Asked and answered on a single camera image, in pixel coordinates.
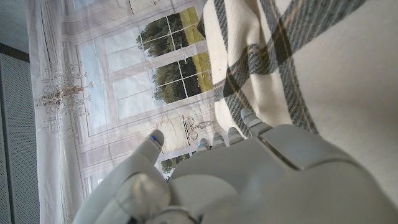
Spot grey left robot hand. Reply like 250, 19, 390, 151
72, 108, 398, 224

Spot beige plaid scarf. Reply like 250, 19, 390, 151
197, 0, 398, 206

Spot printed window backdrop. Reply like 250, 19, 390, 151
26, 0, 231, 224

